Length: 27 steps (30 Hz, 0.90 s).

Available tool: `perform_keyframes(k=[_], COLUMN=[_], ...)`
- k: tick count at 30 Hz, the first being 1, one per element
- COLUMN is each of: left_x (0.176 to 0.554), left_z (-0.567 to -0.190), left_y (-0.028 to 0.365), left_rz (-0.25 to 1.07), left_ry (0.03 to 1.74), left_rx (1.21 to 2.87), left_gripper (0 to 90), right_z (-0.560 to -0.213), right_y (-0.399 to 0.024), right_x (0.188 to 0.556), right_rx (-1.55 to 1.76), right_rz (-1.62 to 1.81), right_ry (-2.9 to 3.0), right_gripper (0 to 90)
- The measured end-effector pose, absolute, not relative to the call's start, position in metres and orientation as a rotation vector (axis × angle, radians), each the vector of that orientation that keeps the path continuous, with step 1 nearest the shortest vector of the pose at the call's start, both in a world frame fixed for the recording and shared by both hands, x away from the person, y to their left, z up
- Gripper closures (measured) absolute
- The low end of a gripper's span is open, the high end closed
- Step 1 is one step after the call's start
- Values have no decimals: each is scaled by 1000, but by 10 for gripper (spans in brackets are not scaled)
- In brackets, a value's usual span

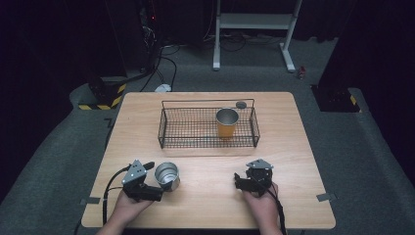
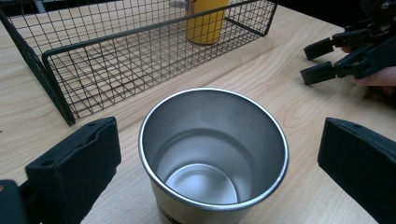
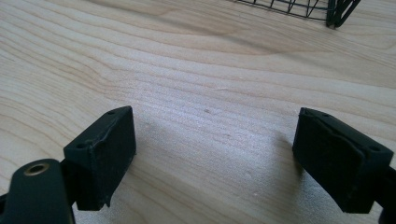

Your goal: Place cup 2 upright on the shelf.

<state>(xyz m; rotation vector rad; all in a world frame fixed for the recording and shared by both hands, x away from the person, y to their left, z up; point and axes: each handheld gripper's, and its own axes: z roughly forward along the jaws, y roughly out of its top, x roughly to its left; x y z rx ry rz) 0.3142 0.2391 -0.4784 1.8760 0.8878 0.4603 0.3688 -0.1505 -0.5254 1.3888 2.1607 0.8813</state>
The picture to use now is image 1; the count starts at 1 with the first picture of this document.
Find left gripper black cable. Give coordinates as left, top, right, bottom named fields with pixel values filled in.
left=72, top=165, right=132, bottom=235

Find black wire basket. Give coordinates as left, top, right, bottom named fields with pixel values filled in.
left=158, top=98, right=261, bottom=150

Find dark equipment rack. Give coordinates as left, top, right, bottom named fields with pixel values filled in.
left=136, top=0, right=164, bottom=73

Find black floor cables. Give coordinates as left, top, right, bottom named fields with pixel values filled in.
left=140, top=45, right=181, bottom=93

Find person's left hand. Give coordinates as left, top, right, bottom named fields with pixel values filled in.
left=114, top=190, right=155, bottom=224

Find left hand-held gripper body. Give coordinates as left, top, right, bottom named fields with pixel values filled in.
left=120, top=159, right=155, bottom=201

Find orange cup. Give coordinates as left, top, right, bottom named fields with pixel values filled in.
left=215, top=108, right=240, bottom=139

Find grey tape strip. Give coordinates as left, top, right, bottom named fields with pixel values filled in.
left=79, top=197, right=102, bottom=207
left=315, top=192, right=339, bottom=203

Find silver metal cup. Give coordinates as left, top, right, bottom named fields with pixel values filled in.
left=154, top=162, right=181, bottom=193

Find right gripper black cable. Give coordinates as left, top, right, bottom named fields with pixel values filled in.
left=265, top=186, right=289, bottom=235

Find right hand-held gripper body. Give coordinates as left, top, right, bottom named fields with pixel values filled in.
left=245, top=159, right=274, bottom=198

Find person's right hand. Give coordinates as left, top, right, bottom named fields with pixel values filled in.
left=242, top=182, right=281, bottom=224

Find black yellow striped stand base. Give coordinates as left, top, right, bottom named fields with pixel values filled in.
left=77, top=76, right=127, bottom=112

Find black stand base yellow mark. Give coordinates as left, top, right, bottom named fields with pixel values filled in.
left=310, top=83, right=362, bottom=114

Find white metal stand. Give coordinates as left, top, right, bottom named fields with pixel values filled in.
left=212, top=0, right=303, bottom=73

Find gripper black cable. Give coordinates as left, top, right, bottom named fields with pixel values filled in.
left=72, top=165, right=132, bottom=235
left=265, top=186, right=289, bottom=235

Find cable bundle under stand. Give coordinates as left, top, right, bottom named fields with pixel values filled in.
left=202, top=30, right=285, bottom=53

